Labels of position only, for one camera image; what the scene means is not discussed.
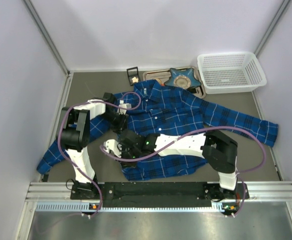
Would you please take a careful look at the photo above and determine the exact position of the blue plaid shirt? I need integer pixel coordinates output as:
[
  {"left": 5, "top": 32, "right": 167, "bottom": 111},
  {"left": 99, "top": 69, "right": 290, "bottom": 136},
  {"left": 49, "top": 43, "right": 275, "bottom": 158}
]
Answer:
[{"left": 36, "top": 79, "right": 279, "bottom": 182}]

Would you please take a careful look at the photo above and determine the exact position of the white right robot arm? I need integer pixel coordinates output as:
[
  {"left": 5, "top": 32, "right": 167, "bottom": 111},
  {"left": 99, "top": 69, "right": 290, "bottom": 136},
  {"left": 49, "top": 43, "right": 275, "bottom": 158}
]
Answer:
[{"left": 115, "top": 130, "right": 240, "bottom": 203}]

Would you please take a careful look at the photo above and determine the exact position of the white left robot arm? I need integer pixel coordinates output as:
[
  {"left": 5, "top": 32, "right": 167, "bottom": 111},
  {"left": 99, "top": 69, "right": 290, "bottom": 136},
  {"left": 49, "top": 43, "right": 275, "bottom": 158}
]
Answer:
[{"left": 57, "top": 93, "right": 131, "bottom": 200}]

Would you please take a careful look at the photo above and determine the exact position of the gold brooch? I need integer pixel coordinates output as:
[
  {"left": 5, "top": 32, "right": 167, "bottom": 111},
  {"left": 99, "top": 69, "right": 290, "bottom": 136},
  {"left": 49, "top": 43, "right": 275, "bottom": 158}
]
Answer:
[{"left": 132, "top": 77, "right": 139, "bottom": 84}]

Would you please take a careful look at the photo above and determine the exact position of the black brooch box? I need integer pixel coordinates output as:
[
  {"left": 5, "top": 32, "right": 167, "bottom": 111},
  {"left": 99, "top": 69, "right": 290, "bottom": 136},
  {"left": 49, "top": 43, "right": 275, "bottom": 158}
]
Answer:
[{"left": 126, "top": 66, "right": 141, "bottom": 86}]

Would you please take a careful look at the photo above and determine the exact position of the orange cup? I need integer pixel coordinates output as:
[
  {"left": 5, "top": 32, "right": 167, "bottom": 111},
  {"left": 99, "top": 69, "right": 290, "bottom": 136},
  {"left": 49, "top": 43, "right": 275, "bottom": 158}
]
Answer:
[{"left": 154, "top": 78, "right": 165, "bottom": 86}]

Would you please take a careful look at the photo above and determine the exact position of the silver metal tray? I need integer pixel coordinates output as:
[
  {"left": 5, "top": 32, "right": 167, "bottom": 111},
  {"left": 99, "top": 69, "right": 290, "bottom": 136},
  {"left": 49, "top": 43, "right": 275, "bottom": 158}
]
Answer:
[{"left": 143, "top": 66, "right": 206, "bottom": 99}]

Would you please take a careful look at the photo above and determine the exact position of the blue star-shaped dish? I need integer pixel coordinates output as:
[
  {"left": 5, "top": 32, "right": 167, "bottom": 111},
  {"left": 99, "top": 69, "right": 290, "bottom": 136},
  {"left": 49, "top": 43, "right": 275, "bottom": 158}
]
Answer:
[{"left": 164, "top": 67, "right": 201, "bottom": 90}]

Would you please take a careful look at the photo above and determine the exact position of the white plastic basket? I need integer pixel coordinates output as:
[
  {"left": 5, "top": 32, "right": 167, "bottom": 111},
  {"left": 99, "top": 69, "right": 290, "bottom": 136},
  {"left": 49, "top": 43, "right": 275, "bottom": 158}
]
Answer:
[{"left": 197, "top": 51, "right": 267, "bottom": 95}]

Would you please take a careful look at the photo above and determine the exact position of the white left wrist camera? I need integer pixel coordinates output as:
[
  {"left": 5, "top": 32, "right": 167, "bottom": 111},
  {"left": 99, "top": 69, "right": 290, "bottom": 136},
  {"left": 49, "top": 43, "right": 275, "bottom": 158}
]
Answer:
[{"left": 117, "top": 99, "right": 132, "bottom": 115}]

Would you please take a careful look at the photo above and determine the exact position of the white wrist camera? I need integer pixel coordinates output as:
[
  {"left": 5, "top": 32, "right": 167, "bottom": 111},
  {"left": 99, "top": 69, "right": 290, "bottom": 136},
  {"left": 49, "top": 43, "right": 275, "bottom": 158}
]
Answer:
[
  {"left": 103, "top": 139, "right": 122, "bottom": 159},
  {"left": 117, "top": 99, "right": 132, "bottom": 115}
]

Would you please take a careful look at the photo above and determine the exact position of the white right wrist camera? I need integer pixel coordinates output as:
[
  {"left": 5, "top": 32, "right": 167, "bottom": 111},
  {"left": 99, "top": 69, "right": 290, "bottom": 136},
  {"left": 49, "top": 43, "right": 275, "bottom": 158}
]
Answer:
[{"left": 103, "top": 139, "right": 122, "bottom": 159}]

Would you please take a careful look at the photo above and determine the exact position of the aluminium frame rail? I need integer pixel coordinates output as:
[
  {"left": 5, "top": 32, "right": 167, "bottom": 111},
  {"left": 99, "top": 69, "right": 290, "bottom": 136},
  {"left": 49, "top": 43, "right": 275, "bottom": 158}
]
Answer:
[{"left": 26, "top": 181, "right": 292, "bottom": 216}]

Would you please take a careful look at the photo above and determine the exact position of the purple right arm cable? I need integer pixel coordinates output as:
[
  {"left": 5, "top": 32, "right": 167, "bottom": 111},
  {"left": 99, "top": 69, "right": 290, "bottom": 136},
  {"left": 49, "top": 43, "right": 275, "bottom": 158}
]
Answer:
[{"left": 100, "top": 125, "right": 268, "bottom": 218}]

